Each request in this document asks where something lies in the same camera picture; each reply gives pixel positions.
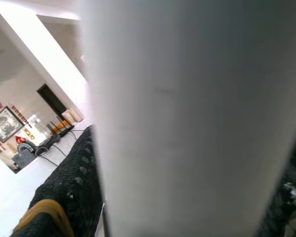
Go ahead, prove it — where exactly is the white plastic table leg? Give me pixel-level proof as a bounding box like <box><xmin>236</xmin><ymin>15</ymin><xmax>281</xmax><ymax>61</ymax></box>
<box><xmin>76</xmin><ymin>0</ymin><xmax>296</xmax><ymax>237</ymax></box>

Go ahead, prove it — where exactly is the black hanging wall cable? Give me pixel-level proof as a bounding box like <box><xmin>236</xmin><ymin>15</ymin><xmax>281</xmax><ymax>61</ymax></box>
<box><xmin>36</xmin><ymin>128</ymin><xmax>84</xmax><ymax>168</ymax></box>

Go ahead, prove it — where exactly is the framed wall picture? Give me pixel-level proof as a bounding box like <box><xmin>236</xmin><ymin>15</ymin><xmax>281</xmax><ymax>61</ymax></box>
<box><xmin>0</xmin><ymin>106</ymin><xmax>25</xmax><ymax>143</ymax></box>

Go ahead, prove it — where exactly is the grey plastic bin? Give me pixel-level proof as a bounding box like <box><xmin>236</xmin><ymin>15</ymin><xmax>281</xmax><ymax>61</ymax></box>
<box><xmin>11</xmin><ymin>144</ymin><xmax>37</xmax><ymax>173</ymax></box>

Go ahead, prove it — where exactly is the tan rubber band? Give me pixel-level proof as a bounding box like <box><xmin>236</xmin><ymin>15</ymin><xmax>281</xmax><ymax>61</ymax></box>
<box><xmin>13</xmin><ymin>198</ymin><xmax>74</xmax><ymax>237</ymax></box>

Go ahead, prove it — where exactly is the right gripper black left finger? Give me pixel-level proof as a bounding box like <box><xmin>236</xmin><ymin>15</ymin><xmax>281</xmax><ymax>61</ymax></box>
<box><xmin>9</xmin><ymin>124</ymin><xmax>106</xmax><ymax>237</ymax></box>

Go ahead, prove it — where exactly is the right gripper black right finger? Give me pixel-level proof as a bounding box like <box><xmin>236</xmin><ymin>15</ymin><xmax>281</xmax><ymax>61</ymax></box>
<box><xmin>258</xmin><ymin>158</ymin><xmax>296</xmax><ymax>237</ymax></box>

